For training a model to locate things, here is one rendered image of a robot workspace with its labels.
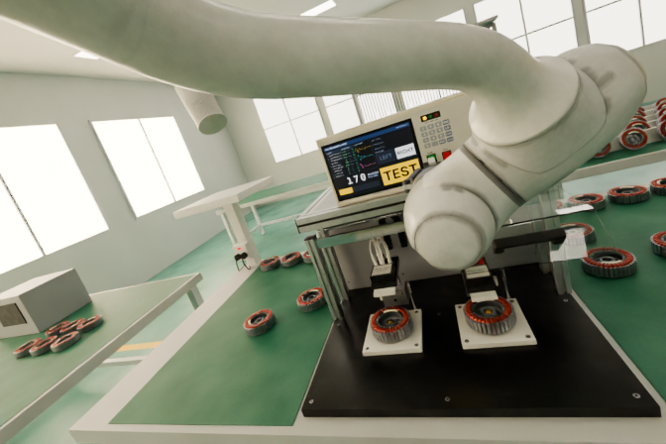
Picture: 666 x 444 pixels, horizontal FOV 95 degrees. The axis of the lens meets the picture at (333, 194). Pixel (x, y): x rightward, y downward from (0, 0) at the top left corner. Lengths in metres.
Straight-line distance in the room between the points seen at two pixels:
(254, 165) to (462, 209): 8.05
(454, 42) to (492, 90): 0.06
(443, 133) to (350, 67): 0.61
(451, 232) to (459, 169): 0.08
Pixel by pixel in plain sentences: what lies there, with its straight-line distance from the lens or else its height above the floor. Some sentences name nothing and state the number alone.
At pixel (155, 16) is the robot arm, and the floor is 1.43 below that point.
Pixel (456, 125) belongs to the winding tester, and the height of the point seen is 1.25.
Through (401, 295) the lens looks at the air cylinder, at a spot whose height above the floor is 0.80.
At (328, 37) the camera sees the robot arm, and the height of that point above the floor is 1.39.
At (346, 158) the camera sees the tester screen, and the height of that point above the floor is 1.25.
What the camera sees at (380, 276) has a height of 0.92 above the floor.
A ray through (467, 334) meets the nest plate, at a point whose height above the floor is 0.78.
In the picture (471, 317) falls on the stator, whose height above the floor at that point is 0.82.
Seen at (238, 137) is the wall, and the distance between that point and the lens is 8.41.
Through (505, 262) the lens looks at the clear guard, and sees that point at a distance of 0.64.
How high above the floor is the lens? 1.33
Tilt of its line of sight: 11 degrees down
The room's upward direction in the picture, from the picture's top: 19 degrees counter-clockwise
